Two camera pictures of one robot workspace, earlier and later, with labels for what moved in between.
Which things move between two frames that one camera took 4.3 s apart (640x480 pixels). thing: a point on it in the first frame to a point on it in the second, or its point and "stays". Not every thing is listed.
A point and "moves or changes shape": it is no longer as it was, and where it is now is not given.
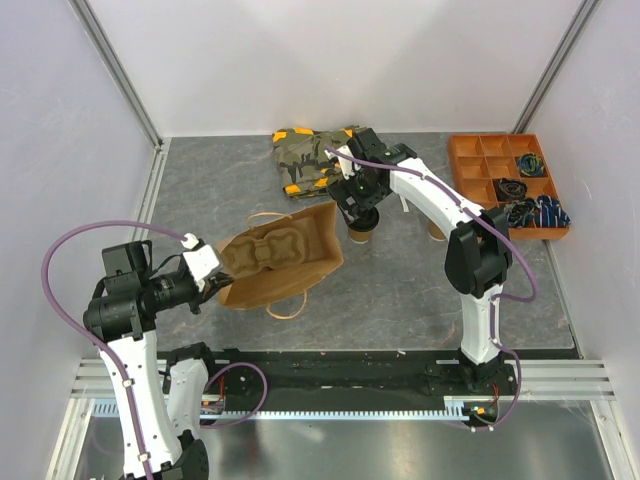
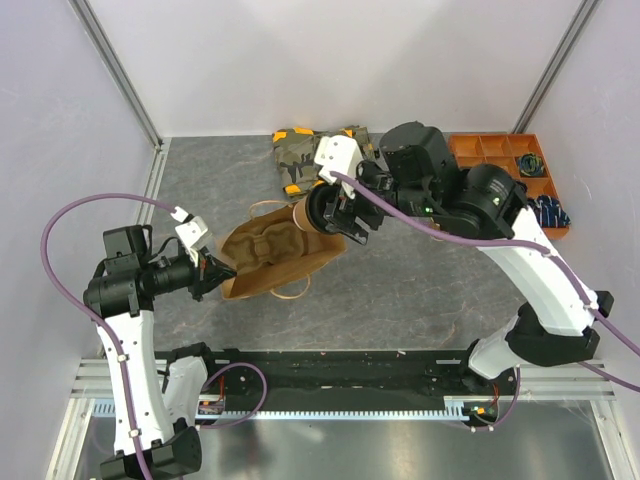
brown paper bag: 275,258 moves or changes shape
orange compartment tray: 494,169 stays
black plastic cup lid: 366,221 moves or changes shape
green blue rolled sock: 530,164 stays
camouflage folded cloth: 304,166 stays
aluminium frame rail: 564,380 stays
